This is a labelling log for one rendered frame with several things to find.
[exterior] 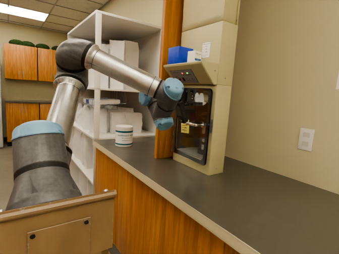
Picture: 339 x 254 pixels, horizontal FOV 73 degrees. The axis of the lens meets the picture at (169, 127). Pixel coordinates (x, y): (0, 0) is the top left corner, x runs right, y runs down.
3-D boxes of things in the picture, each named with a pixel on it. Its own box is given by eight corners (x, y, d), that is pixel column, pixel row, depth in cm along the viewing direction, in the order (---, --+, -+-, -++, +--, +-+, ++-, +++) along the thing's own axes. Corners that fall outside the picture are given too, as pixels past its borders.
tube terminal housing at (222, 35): (201, 154, 159) (211, 40, 148) (239, 169, 133) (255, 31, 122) (172, 159, 145) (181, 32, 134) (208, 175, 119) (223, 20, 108)
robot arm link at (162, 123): (162, 117, 83) (152, 94, 88) (154, 133, 92) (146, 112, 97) (180, 114, 87) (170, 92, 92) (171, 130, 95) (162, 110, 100)
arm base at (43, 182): (14, 205, 40) (12, 156, 45) (-3, 233, 48) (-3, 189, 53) (95, 195, 51) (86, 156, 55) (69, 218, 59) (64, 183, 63)
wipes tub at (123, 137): (127, 142, 182) (128, 124, 180) (135, 146, 171) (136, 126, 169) (112, 143, 174) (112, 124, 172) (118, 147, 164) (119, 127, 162)
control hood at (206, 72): (177, 84, 138) (178, 67, 137) (217, 84, 112) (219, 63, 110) (161, 82, 131) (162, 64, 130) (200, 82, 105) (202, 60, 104)
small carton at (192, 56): (193, 64, 120) (194, 53, 120) (201, 64, 117) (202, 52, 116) (186, 63, 117) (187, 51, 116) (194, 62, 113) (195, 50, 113)
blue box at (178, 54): (181, 66, 133) (182, 51, 132) (192, 65, 125) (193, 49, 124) (167, 64, 128) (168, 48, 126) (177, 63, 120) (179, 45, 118)
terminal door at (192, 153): (173, 151, 143) (178, 87, 137) (206, 166, 118) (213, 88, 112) (172, 151, 143) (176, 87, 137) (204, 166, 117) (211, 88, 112)
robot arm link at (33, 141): (6, 167, 47) (4, 115, 53) (19, 190, 57) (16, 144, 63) (69, 155, 52) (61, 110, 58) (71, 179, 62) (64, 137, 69)
